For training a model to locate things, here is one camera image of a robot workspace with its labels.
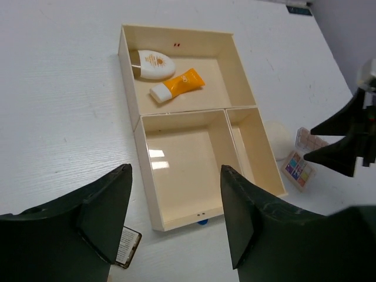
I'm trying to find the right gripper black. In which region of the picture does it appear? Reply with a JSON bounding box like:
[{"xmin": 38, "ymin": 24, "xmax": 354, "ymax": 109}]
[{"xmin": 304, "ymin": 88, "xmax": 375, "ymax": 177}]

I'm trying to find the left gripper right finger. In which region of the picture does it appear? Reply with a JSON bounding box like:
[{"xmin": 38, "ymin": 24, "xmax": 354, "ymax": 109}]
[{"xmin": 220, "ymin": 165, "xmax": 375, "ymax": 281}]

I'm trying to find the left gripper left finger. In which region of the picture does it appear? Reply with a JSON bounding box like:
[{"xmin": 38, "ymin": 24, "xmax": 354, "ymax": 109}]
[{"xmin": 1, "ymin": 164, "xmax": 133, "ymax": 281}]

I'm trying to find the round white powder puff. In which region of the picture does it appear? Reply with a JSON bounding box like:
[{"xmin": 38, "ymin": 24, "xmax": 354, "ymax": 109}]
[{"xmin": 264, "ymin": 120, "xmax": 293, "ymax": 162}]

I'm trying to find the orange sunscreen tube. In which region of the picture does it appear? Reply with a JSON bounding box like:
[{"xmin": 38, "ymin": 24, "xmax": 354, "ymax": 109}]
[{"xmin": 150, "ymin": 68, "xmax": 206, "ymax": 103}]

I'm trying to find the nude eyeshadow palette clear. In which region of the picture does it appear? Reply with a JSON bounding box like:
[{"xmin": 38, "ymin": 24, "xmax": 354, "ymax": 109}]
[{"xmin": 295, "ymin": 127, "xmax": 328, "ymax": 153}]

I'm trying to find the colourful eyeshadow palette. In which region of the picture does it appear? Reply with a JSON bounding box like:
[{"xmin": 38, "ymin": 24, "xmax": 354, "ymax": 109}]
[{"xmin": 281, "ymin": 150, "xmax": 316, "ymax": 192}]

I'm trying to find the cream organizer tray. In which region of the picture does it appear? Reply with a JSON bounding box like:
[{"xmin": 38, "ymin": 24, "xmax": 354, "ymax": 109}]
[{"xmin": 118, "ymin": 25, "xmax": 286, "ymax": 231}]

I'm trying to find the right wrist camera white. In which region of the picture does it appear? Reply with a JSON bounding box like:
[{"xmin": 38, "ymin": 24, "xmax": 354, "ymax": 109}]
[{"xmin": 357, "ymin": 59, "xmax": 376, "ymax": 92}]

